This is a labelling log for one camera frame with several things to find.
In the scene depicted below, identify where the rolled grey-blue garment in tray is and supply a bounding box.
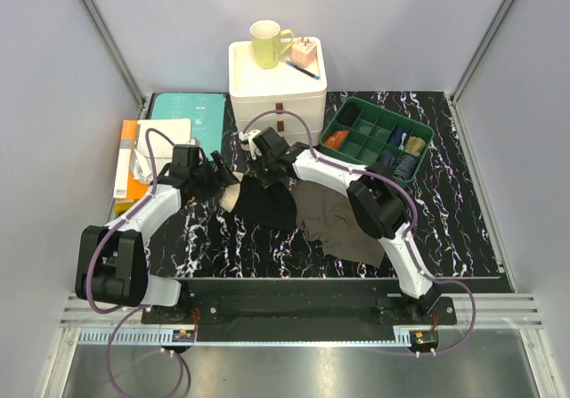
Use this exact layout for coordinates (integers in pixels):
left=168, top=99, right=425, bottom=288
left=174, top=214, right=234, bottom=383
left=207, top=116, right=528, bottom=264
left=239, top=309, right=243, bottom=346
left=377, top=150, right=398, bottom=171

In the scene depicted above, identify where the black underwear with cream waistband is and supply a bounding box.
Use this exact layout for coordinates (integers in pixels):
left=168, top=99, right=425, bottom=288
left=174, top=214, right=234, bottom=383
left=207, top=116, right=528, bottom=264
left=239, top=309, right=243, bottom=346
left=220, top=173, right=297, bottom=232

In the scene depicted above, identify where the pink power adapter cube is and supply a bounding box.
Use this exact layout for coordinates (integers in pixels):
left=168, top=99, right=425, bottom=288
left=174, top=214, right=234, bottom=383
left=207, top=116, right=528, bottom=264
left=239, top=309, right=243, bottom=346
left=290, top=37, right=317, bottom=69

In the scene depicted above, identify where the white paper manual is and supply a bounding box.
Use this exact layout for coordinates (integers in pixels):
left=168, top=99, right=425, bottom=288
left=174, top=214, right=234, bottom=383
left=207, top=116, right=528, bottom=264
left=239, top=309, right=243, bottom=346
left=131, top=118, right=192, bottom=185

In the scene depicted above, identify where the rolled orange garment in tray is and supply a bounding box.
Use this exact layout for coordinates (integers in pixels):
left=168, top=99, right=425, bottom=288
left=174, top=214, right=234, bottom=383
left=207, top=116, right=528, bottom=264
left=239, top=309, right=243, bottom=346
left=323, top=129, right=349, bottom=150

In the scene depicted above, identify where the blue pen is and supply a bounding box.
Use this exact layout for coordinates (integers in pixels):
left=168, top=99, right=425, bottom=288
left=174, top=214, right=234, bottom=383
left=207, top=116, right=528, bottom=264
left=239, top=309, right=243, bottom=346
left=286, top=61, right=321, bottom=81

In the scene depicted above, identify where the green divided organizer tray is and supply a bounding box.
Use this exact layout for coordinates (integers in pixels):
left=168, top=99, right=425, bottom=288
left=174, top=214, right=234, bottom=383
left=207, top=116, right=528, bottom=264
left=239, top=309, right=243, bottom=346
left=319, top=97, right=435, bottom=188

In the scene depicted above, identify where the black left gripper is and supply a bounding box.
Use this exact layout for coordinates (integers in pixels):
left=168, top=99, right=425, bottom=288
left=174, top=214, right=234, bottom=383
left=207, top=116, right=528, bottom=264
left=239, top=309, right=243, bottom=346
left=191, top=151, right=238, bottom=203

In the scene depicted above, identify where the white three-drawer storage unit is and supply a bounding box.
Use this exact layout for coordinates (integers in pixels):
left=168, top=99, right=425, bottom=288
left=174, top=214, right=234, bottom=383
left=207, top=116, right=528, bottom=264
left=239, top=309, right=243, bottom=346
left=229, top=37, right=327, bottom=144

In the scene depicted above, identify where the yellow-green mug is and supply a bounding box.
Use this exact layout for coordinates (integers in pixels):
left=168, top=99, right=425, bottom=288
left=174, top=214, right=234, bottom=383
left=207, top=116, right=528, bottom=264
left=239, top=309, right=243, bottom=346
left=249, top=20, right=295, bottom=69

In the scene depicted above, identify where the rolled striped garment in tray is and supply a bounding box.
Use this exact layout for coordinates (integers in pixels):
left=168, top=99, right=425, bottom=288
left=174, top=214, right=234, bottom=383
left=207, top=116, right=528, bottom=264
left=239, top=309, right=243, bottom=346
left=393, top=153, right=417, bottom=181

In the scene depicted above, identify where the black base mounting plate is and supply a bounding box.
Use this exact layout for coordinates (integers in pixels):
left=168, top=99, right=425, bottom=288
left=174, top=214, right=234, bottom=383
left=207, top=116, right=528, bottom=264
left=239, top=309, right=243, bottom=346
left=142, top=278, right=457, bottom=326

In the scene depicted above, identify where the teal plastic board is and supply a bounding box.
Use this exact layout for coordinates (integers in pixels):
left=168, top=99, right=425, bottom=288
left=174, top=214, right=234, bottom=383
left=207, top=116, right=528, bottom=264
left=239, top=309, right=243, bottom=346
left=149, top=93, right=225, bottom=155

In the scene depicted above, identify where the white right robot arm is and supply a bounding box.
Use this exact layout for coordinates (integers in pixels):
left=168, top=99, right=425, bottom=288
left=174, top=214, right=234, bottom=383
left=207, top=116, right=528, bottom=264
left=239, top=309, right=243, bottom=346
left=239, top=127, right=441, bottom=324

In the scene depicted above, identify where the orange book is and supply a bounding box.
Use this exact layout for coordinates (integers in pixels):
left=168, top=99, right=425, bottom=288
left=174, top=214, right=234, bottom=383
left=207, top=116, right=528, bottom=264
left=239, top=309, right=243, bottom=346
left=113, top=120, right=149, bottom=203

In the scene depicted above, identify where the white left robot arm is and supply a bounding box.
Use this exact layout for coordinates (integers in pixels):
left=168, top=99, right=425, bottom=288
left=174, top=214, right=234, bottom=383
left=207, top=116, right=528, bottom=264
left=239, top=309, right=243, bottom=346
left=75, top=144, right=238, bottom=323

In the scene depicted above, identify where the rolled khaki garment in tray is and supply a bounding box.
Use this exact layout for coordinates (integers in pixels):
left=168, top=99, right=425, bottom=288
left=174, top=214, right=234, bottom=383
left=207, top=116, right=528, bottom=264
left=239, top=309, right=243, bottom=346
left=403, top=136, right=427, bottom=157

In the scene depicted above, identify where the grey underwear with cream waistband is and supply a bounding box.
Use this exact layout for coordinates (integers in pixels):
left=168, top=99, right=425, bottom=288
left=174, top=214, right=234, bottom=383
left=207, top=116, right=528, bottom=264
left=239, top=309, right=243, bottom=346
left=292, top=181, right=385, bottom=268

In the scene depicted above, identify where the rolled navy garment in tray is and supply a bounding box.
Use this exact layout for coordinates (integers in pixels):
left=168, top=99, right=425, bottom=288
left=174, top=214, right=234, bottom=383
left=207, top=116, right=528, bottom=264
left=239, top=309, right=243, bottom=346
left=387, top=126, right=410, bottom=149

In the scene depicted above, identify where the rolled black garment in tray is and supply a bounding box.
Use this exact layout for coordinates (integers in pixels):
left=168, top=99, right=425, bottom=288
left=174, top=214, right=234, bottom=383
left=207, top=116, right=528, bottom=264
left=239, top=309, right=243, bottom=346
left=337, top=103, right=362, bottom=127

